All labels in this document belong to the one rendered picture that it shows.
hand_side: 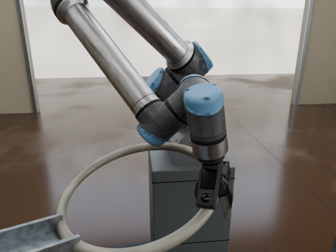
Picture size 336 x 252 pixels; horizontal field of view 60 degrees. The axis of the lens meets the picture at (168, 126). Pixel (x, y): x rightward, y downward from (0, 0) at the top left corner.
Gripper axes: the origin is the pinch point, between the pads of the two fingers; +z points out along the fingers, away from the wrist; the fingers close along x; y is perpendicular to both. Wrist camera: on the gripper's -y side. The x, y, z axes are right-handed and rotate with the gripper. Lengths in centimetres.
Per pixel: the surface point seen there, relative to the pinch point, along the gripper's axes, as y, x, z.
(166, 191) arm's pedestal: 39, 34, 29
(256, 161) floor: 226, 13, 143
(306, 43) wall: 523, -51, 88
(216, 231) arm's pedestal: 45, 15, 58
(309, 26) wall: 529, -55, 61
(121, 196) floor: 113, 121, 109
